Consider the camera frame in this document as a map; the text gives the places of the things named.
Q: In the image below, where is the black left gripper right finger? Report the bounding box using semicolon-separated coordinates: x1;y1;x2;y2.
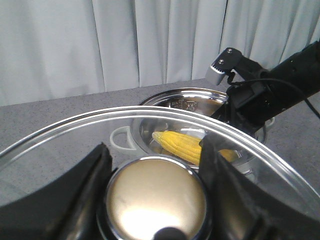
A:
198;134;320;240

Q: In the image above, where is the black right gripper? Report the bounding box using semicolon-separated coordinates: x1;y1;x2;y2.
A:
212;56;304;134

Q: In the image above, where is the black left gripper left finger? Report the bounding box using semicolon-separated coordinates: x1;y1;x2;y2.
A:
0;143;112;240

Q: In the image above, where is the yellow corn cob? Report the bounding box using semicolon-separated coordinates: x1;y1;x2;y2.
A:
151;130;237;166

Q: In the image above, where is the glass pot lid with knob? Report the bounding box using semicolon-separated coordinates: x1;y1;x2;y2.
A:
0;106;320;240

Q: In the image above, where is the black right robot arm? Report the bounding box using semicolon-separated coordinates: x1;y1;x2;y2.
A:
199;41;320;240

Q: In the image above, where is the pale green electric cooking pot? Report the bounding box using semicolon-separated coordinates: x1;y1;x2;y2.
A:
109;87;263;180

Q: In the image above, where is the white curtain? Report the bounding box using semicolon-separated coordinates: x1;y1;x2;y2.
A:
0;0;320;106

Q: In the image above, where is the black cable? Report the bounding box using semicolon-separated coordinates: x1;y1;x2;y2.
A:
226;71;320;113

